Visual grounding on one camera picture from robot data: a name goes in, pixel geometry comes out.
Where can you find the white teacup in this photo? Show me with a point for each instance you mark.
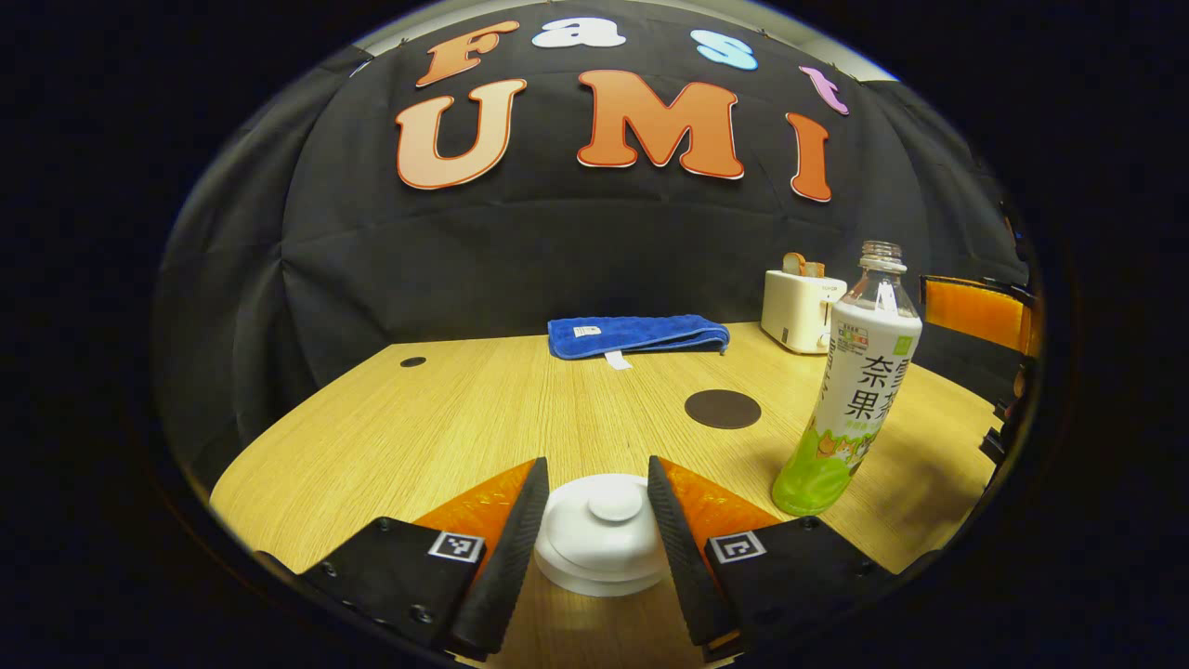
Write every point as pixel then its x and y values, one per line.
pixel 604 583

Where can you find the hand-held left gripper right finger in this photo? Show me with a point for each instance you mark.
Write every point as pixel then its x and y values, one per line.
pixel 683 567

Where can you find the white toaster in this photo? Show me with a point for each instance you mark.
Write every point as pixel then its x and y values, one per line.
pixel 794 311

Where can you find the white teacup lid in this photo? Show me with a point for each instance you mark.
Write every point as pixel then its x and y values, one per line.
pixel 604 520

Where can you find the brown round coaster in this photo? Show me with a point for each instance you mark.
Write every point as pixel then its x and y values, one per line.
pixel 723 409

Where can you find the water bottle with green label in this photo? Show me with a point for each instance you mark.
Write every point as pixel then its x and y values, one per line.
pixel 859 390

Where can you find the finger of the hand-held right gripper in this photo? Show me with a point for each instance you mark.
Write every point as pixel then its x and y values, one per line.
pixel 980 311
pixel 1008 418

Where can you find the toast slice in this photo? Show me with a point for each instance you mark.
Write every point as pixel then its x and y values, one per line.
pixel 801 266

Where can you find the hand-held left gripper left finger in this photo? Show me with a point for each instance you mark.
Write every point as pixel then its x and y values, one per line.
pixel 511 557

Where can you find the blue towel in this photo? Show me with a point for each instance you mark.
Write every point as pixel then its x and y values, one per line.
pixel 641 334

